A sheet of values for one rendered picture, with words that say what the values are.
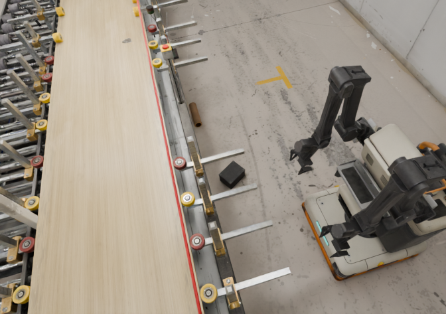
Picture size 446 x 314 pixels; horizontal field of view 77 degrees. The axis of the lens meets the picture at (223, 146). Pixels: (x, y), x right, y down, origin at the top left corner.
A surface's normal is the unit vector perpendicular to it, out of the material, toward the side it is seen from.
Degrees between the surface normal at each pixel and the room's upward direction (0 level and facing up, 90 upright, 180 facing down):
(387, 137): 42
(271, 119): 0
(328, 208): 0
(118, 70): 0
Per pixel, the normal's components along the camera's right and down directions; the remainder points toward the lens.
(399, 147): -0.70, -0.24
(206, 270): -0.07, -0.56
